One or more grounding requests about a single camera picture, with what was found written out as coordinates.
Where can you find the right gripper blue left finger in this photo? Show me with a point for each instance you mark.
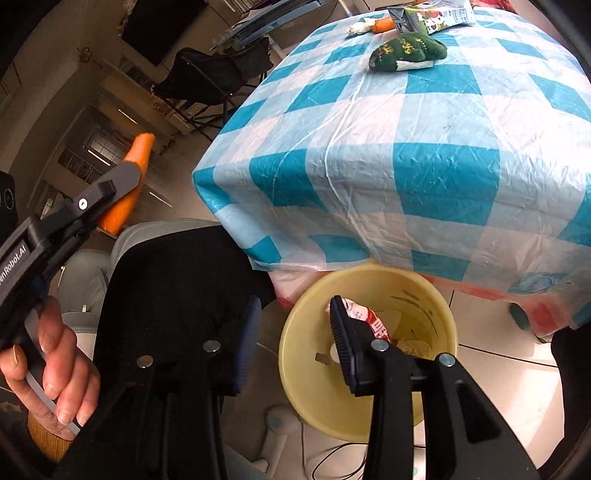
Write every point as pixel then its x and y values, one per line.
pixel 248 342

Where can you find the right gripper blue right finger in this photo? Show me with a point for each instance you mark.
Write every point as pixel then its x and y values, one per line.
pixel 352 337

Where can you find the red snack bag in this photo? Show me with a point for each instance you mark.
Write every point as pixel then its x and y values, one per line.
pixel 364 314

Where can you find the small orange peel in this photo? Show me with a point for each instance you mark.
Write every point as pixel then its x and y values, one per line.
pixel 129 177

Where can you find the milk carton with cow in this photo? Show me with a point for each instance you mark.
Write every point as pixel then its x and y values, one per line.
pixel 430 17

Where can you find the white tissue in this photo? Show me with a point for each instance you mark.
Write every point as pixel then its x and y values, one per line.
pixel 365 25

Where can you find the person's left hand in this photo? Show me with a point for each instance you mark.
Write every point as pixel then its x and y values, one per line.
pixel 69 377

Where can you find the black trousers leg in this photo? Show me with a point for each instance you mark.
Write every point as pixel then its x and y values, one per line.
pixel 165 351

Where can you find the blue white checkered tablecloth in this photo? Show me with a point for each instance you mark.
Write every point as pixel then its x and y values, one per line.
pixel 475 170

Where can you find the black folding camping chair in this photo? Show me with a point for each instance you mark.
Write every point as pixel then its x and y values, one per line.
pixel 202 88

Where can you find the green stuffed toy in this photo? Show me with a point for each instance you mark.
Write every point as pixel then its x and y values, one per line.
pixel 408 51

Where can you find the blue white study desk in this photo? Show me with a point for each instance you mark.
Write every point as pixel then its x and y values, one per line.
pixel 265 21

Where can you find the black wall television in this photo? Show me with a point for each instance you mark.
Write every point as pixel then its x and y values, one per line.
pixel 154 26

